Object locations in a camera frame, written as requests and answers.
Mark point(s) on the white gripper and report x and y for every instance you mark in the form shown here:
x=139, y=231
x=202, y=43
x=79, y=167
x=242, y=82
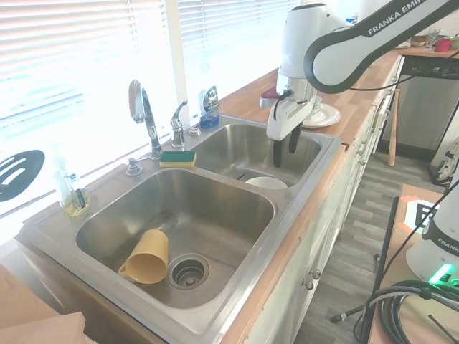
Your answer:
x=283, y=120

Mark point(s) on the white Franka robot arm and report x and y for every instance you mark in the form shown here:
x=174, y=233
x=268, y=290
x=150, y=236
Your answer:
x=305, y=36

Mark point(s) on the white bowl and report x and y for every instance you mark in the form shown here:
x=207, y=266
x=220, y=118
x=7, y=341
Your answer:
x=266, y=183

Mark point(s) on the white dinner plate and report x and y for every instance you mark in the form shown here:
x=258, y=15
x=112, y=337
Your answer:
x=324, y=117

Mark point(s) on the white cup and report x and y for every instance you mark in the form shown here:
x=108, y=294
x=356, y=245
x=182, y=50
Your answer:
x=317, y=103

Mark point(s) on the blue dish soap bottle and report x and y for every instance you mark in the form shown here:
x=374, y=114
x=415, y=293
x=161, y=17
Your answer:
x=209, y=105

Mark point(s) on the chrome sink hole grommet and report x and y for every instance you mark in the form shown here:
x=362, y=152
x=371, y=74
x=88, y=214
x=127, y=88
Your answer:
x=196, y=134

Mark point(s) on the white kitchen cabinet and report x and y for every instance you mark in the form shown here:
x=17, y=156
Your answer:
x=333, y=229

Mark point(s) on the stainless steel double sink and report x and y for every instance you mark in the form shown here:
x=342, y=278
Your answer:
x=222, y=222

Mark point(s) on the wooden baseball bat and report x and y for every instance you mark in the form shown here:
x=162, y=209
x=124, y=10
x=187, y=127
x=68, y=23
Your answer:
x=393, y=136

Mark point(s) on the yellow green dish sponge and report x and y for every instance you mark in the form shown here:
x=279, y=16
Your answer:
x=178, y=159

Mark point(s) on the white window blind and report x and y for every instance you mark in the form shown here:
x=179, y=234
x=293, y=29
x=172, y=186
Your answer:
x=71, y=53
x=229, y=39

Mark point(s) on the round metal cabinet knob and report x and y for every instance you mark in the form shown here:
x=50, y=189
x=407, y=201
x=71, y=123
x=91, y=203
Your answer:
x=308, y=285
x=315, y=274

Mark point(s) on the stainless steel dishwasher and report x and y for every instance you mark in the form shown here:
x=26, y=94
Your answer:
x=419, y=104

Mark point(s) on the printed black white marker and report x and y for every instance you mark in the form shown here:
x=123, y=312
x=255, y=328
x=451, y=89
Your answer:
x=417, y=213

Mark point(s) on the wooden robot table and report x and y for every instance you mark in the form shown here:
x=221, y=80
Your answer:
x=398, y=247

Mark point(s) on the chrome sink soap pump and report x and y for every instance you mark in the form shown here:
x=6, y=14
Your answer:
x=132, y=166

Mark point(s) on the steel sink drain strainer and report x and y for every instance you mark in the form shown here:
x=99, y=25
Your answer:
x=188, y=271

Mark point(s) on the brown bowl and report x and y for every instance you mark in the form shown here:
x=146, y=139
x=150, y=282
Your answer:
x=419, y=40

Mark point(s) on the yellow plastic mug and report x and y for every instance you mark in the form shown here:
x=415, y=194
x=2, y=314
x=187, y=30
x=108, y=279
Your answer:
x=147, y=259

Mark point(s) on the clear drinking glass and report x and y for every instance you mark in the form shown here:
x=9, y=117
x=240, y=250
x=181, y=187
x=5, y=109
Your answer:
x=432, y=37

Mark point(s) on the red cup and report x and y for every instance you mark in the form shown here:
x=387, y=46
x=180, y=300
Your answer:
x=443, y=45

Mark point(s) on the clear yellow soap bottle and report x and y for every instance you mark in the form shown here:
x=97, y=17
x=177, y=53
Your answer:
x=73, y=197

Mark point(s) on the black slotted spatula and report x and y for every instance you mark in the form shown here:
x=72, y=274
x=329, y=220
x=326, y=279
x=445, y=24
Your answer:
x=19, y=175

